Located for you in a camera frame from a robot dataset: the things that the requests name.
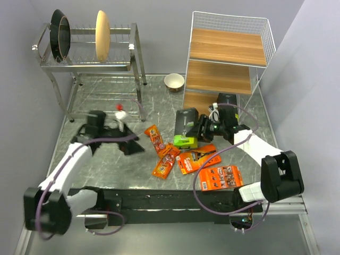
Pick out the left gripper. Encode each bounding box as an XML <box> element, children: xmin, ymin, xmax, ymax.
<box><xmin>99</xmin><ymin>121</ymin><xmax>145</xmax><ymax>155</ymax></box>

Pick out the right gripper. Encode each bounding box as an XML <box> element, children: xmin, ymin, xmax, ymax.
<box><xmin>186</xmin><ymin>114</ymin><xmax>225</xmax><ymax>143</ymax></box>

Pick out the black green razor box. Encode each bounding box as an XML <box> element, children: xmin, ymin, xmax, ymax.
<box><xmin>173</xmin><ymin>107</ymin><xmax>198</xmax><ymax>150</ymax></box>
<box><xmin>217</xmin><ymin>93</ymin><xmax>237</xmax><ymax>113</ymax></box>

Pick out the orange razor bag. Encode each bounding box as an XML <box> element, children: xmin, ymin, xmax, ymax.
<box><xmin>152</xmin><ymin>143</ymin><xmax>181</xmax><ymax>179</ymax></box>
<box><xmin>144</xmin><ymin>125</ymin><xmax>171</xmax><ymax>158</ymax></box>

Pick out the steel dish rack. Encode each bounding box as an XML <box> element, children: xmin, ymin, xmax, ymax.
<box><xmin>32</xmin><ymin>23</ymin><xmax>147</xmax><ymax>122</ymax></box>

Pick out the white wire wooden shelf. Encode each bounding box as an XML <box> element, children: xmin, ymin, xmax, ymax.
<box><xmin>182</xmin><ymin>11</ymin><xmax>276</xmax><ymax>114</ymax></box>

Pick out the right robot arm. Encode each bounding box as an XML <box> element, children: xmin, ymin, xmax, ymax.
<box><xmin>186</xmin><ymin>103</ymin><xmax>304</xmax><ymax>211</ymax></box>

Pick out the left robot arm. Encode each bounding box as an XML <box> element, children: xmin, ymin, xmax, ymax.
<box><xmin>23</xmin><ymin>109</ymin><xmax>144</xmax><ymax>241</ymax></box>

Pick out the orange Gillette Fusion pack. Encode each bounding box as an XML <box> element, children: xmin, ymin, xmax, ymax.
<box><xmin>176</xmin><ymin>144</ymin><xmax>217</xmax><ymax>175</ymax></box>

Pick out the orange razor pack back side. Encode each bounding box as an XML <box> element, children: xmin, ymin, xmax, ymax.
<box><xmin>199</xmin><ymin>165</ymin><xmax>244</xmax><ymax>191</ymax></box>

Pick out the white brown bowl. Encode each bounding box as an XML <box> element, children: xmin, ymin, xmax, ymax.
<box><xmin>164</xmin><ymin>73</ymin><xmax>185</xmax><ymax>92</ymax></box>

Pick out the beige plate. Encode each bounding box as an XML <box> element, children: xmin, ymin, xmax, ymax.
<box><xmin>95</xmin><ymin>10</ymin><xmax>111</xmax><ymax>63</ymax></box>

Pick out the black plate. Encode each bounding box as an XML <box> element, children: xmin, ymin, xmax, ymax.
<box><xmin>50</xmin><ymin>9</ymin><xmax>71</xmax><ymax>63</ymax></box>

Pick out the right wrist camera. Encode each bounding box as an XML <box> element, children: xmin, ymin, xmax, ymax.
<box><xmin>208</xmin><ymin>103</ymin><xmax>219</xmax><ymax>123</ymax></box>

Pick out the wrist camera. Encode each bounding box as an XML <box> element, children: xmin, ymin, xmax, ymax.
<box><xmin>208</xmin><ymin>103</ymin><xmax>219</xmax><ymax>123</ymax></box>
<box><xmin>115</xmin><ymin>104</ymin><xmax>128</xmax><ymax>132</ymax></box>

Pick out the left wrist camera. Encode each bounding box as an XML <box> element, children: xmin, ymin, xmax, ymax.
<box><xmin>115</xmin><ymin>104</ymin><xmax>128</xmax><ymax>132</ymax></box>

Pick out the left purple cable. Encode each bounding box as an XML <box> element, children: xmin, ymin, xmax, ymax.
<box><xmin>34</xmin><ymin>98</ymin><xmax>146</xmax><ymax>241</ymax></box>

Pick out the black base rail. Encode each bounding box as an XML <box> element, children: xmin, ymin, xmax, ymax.
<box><xmin>83</xmin><ymin>189</ymin><xmax>262</xmax><ymax>231</ymax></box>

